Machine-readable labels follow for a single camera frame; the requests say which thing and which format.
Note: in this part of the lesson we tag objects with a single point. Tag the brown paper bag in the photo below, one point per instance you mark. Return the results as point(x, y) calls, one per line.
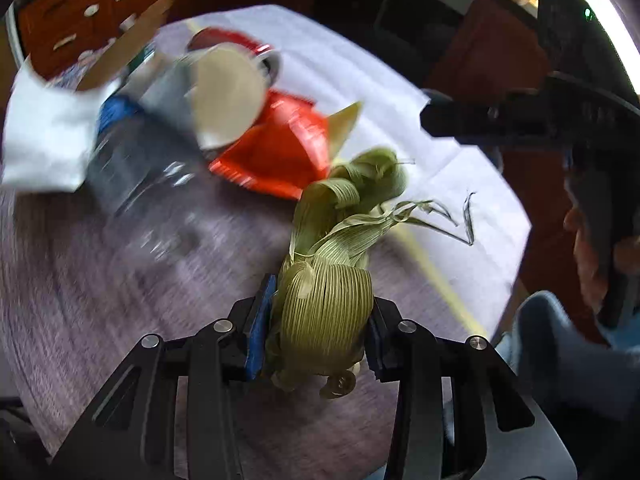
point(126, 47)

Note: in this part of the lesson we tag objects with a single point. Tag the person's right hand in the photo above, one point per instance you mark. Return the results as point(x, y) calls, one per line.
point(593, 284)

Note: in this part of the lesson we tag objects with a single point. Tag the white paper cup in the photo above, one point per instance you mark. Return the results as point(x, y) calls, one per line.
point(228, 92)

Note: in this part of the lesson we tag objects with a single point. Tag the green corn husk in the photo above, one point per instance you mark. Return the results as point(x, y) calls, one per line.
point(324, 296)

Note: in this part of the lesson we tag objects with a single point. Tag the clear plastic water bottle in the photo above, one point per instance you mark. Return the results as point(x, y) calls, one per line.
point(150, 181)

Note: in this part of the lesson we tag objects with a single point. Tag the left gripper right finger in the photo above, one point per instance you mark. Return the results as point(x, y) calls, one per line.
point(460, 412)

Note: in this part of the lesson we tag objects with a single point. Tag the black oven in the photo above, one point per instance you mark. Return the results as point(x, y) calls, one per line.
point(408, 35)

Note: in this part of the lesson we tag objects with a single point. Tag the white paper tissue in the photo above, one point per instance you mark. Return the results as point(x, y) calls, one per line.
point(49, 134)

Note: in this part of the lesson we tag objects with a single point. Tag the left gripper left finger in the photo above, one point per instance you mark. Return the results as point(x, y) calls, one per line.
point(127, 431)

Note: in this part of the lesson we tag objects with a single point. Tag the pale yellow husk piece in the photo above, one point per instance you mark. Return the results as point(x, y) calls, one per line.
point(340, 125)

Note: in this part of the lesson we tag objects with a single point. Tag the red cola can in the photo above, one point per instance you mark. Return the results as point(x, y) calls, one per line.
point(267, 57)

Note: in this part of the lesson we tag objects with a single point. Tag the red snack bag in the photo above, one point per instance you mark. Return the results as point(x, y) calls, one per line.
point(286, 149)

